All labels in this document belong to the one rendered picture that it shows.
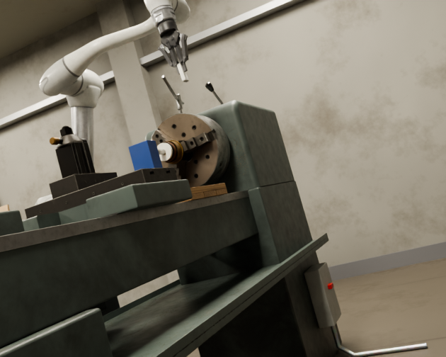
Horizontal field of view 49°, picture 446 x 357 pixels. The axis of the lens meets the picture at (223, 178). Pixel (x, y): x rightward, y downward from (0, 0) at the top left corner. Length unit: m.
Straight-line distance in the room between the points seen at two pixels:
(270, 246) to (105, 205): 0.96
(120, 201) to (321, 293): 1.32
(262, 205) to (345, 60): 2.50
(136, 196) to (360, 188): 3.21
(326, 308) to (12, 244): 1.64
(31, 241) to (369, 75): 3.61
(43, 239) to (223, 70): 3.73
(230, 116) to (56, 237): 1.20
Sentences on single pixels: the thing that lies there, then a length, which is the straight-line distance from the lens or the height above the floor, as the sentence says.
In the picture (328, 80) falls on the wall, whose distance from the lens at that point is 4.35.
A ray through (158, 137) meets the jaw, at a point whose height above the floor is 1.16.
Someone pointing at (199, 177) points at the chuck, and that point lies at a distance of 1.98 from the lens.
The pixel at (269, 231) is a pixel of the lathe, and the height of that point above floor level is 0.68.
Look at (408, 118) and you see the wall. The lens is 4.25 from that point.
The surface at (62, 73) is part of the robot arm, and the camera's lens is 2.21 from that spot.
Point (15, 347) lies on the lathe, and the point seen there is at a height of 0.68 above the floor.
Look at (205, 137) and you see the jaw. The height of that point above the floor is 1.10.
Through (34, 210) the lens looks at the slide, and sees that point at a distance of 1.57.
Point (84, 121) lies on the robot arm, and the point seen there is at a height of 1.37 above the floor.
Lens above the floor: 0.80
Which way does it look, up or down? 4 degrees up
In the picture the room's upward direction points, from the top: 16 degrees counter-clockwise
